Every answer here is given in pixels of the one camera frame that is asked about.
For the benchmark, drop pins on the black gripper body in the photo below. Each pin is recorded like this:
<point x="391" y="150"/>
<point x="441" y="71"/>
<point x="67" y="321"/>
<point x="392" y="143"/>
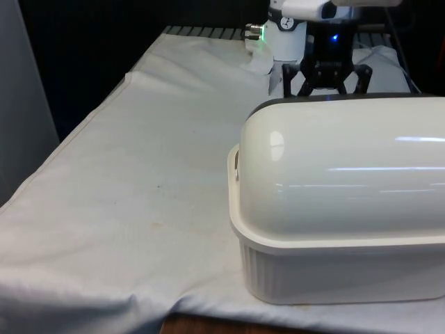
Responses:
<point x="330" y="48"/>

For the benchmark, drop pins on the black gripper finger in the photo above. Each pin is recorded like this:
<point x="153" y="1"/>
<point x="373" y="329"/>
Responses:
<point x="287" y="83"/>
<point x="365" y="78"/>

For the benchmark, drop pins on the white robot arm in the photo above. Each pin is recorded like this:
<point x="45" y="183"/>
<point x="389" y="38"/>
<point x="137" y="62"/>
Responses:
<point x="288" y="41"/>

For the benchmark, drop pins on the cream box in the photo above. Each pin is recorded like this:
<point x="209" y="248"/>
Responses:
<point x="313" y="275"/>

